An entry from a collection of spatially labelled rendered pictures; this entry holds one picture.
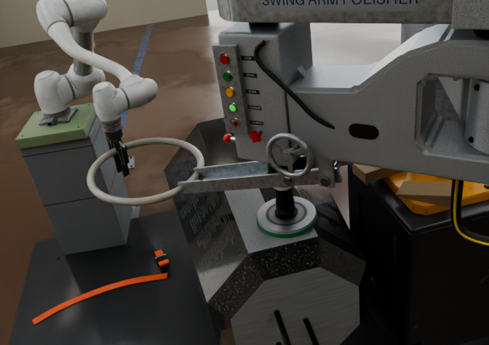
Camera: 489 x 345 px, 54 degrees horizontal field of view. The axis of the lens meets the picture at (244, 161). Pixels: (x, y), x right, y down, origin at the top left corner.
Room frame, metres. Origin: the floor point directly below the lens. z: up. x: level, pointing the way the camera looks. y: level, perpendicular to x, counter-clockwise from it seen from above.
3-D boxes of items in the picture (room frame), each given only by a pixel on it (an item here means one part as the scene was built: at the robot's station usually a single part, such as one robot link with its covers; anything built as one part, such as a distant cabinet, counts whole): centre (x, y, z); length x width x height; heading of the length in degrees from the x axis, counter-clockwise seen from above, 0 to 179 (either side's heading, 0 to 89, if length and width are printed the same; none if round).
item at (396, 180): (1.68, -0.81, 0.76); 0.49 x 0.49 x 0.05; 8
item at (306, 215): (1.42, -0.12, 0.84); 0.21 x 0.21 x 0.01
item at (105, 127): (1.96, 0.55, 1.07); 0.09 x 0.09 x 0.06
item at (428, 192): (1.48, -0.66, 0.80); 0.20 x 0.10 x 0.05; 54
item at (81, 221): (2.67, 1.03, 0.40); 0.50 x 0.50 x 0.80; 1
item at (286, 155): (1.25, -0.15, 1.20); 0.15 x 0.10 x 0.15; 56
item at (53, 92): (2.67, 1.02, 1.03); 0.18 x 0.16 x 0.22; 122
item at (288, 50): (1.37, -0.19, 1.32); 0.36 x 0.22 x 0.45; 56
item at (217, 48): (1.36, 0.00, 1.37); 0.08 x 0.03 x 0.28; 56
